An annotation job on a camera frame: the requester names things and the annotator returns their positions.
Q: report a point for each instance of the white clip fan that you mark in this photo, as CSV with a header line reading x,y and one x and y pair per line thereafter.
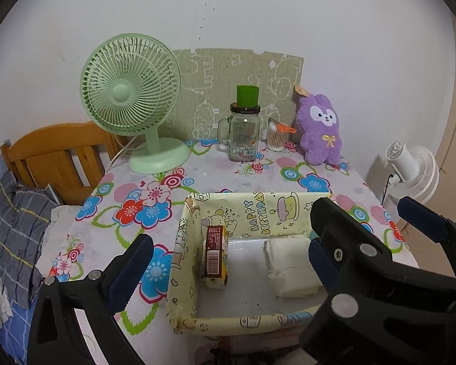
x,y
421,175

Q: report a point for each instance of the blue bed sheet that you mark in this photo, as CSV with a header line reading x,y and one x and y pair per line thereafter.
x,y
13,334

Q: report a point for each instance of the floral tablecloth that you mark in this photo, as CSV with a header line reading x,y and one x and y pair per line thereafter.
x,y
220,182

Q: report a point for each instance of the grey plaid pillow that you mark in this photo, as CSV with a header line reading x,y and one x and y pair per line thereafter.
x,y
15,228

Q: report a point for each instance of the glass mug jar green lid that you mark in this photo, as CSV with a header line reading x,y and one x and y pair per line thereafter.
x,y
245,137

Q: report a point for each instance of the white tissue pack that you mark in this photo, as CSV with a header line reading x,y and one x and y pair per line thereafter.
x,y
288,266

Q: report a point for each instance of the brown snack packet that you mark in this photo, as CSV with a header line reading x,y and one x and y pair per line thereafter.
x,y
214,247

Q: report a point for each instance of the yellow cartoon storage box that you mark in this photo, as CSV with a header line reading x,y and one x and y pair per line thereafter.
x,y
182,258

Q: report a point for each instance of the clear cotton swab jar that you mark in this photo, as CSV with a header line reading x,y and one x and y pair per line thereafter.
x,y
275,137

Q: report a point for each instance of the purple plush toy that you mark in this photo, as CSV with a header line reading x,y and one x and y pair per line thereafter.
x,y
319,137

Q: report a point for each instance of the green desk fan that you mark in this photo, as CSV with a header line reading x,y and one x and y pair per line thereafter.
x,y
121,93

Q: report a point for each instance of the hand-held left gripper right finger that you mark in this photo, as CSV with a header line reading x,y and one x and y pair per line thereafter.
x,y
320,264

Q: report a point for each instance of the green patterned cardboard panel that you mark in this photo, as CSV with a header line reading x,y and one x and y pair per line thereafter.
x,y
220,72

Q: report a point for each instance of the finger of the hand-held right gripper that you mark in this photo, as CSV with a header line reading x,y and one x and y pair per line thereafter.
x,y
349,235
421,216

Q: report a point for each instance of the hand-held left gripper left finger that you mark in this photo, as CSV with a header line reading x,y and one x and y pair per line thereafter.
x,y
125,273

